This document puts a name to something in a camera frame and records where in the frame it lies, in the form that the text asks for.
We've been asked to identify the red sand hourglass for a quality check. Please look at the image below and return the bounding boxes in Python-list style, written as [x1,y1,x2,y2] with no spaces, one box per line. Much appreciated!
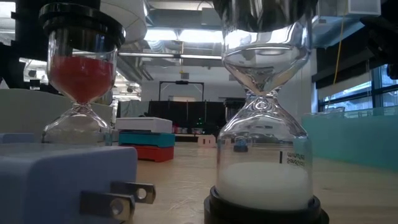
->
[39,2,126,147]

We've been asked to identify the blue wall charger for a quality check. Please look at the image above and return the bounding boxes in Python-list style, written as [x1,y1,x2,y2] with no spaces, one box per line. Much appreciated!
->
[0,133,39,145]

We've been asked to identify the white box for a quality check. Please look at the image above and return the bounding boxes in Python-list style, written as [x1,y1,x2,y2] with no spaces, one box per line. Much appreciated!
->
[115,116,174,134]

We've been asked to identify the teal box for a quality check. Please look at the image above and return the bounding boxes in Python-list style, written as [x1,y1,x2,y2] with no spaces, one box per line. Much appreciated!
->
[118,130,176,148]

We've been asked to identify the red box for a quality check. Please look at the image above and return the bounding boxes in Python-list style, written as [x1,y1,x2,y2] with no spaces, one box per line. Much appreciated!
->
[121,144,175,163]

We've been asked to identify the pink wall charger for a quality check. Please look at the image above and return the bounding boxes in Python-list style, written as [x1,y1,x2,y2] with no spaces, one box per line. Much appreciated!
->
[198,134,218,148]

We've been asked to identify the white ceiling unit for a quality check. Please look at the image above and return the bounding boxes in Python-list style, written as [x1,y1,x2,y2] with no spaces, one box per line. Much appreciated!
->
[320,0,382,18]

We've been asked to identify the grey plastic bin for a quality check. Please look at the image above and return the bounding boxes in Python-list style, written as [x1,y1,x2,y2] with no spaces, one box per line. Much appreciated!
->
[0,88,114,146]

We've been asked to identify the green translucent tray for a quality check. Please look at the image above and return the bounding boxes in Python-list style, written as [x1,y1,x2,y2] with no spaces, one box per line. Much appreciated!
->
[300,105,398,172]

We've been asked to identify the white power adapter plug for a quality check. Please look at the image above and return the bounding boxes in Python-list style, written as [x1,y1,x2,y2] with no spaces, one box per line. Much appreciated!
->
[0,142,157,224]

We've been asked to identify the grey cloth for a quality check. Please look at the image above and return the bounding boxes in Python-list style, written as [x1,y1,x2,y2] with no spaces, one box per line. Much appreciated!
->
[119,100,150,118]

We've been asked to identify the black cabinet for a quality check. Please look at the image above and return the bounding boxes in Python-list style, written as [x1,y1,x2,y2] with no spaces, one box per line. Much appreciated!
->
[223,98,246,122]

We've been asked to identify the black curtain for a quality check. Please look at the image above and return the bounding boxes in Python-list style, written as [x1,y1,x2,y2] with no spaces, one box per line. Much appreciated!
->
[148,100,225,135]

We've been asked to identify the white sand hourglass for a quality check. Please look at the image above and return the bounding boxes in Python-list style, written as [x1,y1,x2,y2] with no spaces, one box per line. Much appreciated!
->
[203,0,330,224]

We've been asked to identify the yellow hanging cable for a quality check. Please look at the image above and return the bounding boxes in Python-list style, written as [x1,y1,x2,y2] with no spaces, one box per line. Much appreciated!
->
[332,15,346,85]

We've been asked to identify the black gantry frame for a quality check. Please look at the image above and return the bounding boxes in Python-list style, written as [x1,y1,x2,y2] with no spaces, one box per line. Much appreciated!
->
[159,80,205,102]

